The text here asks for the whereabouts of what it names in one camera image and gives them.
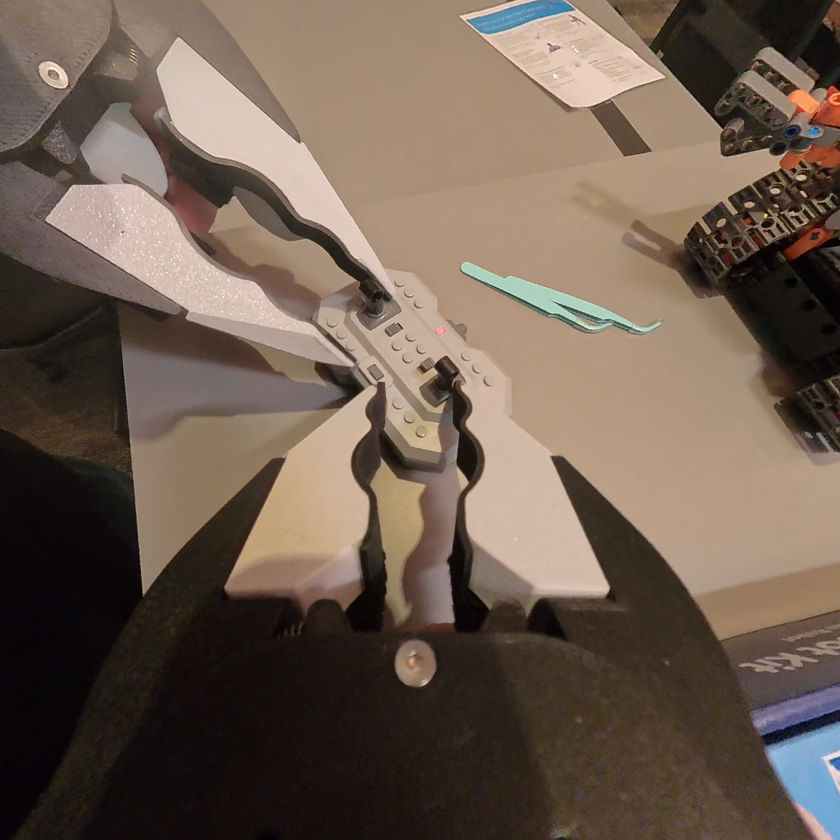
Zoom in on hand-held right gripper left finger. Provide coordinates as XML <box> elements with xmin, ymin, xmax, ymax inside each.
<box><xmin>226</xmin><ymin>388</ymin><xmax>385</xmax><ymax>605</ymax></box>

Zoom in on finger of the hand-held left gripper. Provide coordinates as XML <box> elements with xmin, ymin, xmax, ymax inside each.
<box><xmin>154</xmin><ymin>37</ymin><xmax>393</xmax><ymax>311</ymax></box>
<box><xmin>46</xmin><ymin>182</ymin><xmax>359</xmax><ymax>370</ymax></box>

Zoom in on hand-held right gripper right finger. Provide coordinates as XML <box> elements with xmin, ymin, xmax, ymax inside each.
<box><xmin>453</xmin><ymin>381</ymin><xmax>613</xmax><ymax>609</ymax></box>

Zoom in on grey remote controller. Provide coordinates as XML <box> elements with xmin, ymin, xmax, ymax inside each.
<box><xmin>313</xmin><ymin>272</ymin><xmax>514</xmax><ymax>472</ymax></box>

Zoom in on blue robot kit box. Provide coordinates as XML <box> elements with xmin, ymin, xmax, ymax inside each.
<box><xmin>720</xmin><ymin>611</ymin><xmax>840</xmax><ymax>840</ymax></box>

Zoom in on tracked building-block toy robot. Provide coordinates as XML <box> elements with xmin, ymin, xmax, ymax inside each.
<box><xmin>683</xmin><ymin>46</ymin><xmax>840</xmax><ymax>455</ymax></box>

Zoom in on grey desk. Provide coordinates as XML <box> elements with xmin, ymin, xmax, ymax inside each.
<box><xmin>119</xmin><ymin>0</ymin><xmax>840</xmax><ymax>644</ymax></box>

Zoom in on teal plastic tweezers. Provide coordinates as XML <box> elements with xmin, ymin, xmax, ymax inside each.
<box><xmin>460</xmin><ymin>260</ymin><xmax>664</xmax><ymax>337</ymax></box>

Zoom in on white blue printed sheet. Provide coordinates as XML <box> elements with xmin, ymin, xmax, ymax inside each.
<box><xmin>460</xmin><ymin>0</ymin><xmax>666</xmax><ymax>110</ymax></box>

